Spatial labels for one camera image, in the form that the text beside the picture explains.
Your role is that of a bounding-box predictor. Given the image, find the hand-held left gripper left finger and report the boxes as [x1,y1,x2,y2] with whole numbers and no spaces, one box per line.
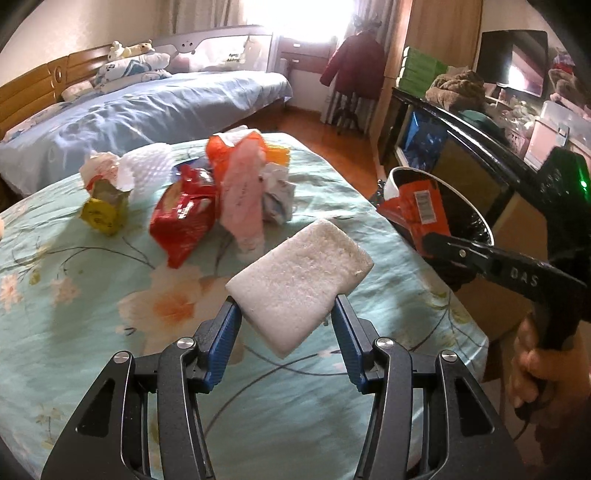
[41,298,243,480]

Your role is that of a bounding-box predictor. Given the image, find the dark green cloth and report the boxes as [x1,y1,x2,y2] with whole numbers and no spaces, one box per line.
[462,108,496,133]

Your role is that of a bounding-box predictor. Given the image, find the orange plastic bag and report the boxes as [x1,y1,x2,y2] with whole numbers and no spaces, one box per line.
[205,130,269,186]

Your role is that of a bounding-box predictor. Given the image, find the person's right hand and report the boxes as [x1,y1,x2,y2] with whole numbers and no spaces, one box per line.
[509,316,591,418]

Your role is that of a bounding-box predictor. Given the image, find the white foam block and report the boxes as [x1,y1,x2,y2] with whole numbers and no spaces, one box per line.
[225,219,375,359]

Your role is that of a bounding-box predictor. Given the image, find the bed with blue cover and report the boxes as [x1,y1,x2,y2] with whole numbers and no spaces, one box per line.
[0,69,294,195]

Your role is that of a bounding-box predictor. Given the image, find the brown plush blanket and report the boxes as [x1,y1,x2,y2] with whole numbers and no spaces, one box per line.
[424,69,488,110]

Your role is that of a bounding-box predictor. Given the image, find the orange-red snack wrapper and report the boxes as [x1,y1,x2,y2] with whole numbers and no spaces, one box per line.
[376,178,451,257]

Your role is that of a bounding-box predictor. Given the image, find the white foam net sheet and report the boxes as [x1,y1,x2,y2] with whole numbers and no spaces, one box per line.
[117,143,179,204]

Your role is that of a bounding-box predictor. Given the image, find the yellow packet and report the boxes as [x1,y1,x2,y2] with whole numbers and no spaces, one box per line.
[79,178,133,237]

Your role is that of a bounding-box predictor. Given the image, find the black glass cabinet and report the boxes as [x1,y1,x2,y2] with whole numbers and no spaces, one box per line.
[378,85,560,241]

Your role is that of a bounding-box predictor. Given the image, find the white bin with black bag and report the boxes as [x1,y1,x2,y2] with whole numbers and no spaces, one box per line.
[379,166,498,289]

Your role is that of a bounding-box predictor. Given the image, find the yellow plush toy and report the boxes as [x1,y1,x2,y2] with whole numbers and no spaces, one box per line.
[124,41,156,59]

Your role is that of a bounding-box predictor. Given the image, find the black stand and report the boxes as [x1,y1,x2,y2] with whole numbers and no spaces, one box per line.
[331,92,366,136]

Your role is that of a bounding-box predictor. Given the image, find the grey bed guard rail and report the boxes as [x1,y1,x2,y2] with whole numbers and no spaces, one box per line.
[152,30,276,75]

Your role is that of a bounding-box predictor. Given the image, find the stack of green boxes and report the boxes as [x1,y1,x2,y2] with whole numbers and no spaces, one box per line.
[397,46,451,91]

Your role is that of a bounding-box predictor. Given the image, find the red snack bag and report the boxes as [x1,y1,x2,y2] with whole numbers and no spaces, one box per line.
[148,163,223,270]

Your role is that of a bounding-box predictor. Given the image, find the pink plastic bag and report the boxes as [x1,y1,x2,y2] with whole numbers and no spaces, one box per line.
[217,133,269,256]

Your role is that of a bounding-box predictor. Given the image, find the pink storage box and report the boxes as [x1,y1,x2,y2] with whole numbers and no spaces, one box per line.
[523,99,591,168]

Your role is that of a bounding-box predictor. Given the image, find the pale flat pillow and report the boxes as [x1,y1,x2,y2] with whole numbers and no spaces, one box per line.
[60,83,99,103]

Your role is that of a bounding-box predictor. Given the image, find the wooden wardrobe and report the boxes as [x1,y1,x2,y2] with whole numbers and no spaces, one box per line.
[368,0,484,163]

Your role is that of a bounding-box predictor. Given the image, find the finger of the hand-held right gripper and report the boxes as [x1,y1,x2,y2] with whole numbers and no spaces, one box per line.
[422,231,495,280]

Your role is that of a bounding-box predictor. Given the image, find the dark red coat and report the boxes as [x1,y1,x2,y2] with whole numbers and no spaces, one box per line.
[319,30,387,100]

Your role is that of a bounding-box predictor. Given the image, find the blue wrapper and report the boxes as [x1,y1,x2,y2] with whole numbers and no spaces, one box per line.
[169,157,211,179]

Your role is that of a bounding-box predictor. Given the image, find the wooden headboard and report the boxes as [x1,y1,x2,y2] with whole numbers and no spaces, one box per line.
[0,46,117,140]

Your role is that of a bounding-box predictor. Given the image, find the pink cloth pile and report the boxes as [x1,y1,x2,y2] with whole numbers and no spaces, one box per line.
[549,46,579,103]

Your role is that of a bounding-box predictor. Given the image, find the white paper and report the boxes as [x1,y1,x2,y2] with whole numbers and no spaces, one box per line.
[260,163,297,226]

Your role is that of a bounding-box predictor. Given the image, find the black monitor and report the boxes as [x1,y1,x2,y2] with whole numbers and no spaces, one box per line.
[475,30,550,98]

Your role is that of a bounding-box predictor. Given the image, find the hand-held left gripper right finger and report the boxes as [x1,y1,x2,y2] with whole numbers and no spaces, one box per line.
[330,294,527,480]

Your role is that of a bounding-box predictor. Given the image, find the black cable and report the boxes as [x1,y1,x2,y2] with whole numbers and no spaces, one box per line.
[513,397,546,445]

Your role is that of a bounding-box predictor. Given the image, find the white and blue printed pillow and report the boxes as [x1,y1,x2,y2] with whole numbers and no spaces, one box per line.
[89,52,174,91]

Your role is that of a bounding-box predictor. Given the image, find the floral teal tablecloth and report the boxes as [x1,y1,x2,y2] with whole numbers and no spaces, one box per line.
[0,131,490,480]

